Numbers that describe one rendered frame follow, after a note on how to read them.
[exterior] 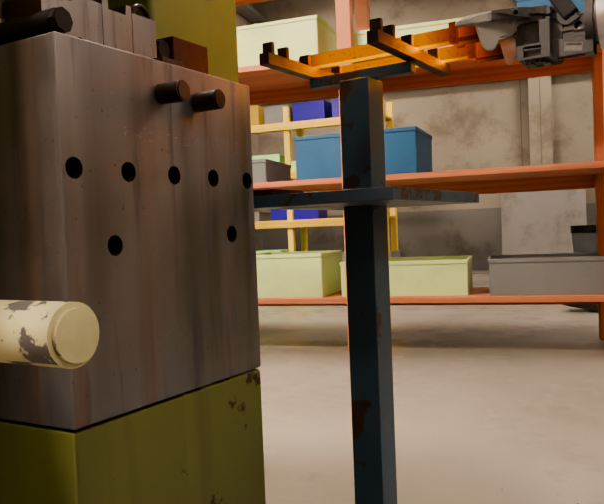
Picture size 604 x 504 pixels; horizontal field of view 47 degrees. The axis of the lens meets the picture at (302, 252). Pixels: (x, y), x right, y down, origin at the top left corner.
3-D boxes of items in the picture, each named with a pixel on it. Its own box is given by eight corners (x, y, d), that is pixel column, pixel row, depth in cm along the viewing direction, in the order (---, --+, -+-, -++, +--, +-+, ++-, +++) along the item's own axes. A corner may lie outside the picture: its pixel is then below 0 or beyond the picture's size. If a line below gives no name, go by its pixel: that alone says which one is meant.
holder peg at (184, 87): (191, 102, 90) (190, 81, 90) (178, 99, 88) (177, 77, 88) (168, 106, 92) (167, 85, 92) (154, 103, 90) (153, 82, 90)
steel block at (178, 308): (261, 366, 110) (249, 85, 109) (74, 431, 78) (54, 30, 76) (27, 348, 139) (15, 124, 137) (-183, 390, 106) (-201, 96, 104)
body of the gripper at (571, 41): (511, 61, 110) (593, 48, 103) (509, 6, 109) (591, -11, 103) (524, 70, 116) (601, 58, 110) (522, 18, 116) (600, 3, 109)
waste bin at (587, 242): (564, 284, 739) (563, 226, 737) (582, 280, 775) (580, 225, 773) (612, 285, 706) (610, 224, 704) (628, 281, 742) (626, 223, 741)
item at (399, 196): (479, 202, 138) (478, 192, 138) (392, 199, 104) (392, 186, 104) (346, 210, 154) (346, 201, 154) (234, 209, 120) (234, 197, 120)
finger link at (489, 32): (461, 49, 108) (519, 48, 108) (460, 10, 108) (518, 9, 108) (456, 54, 111) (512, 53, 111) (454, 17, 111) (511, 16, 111)
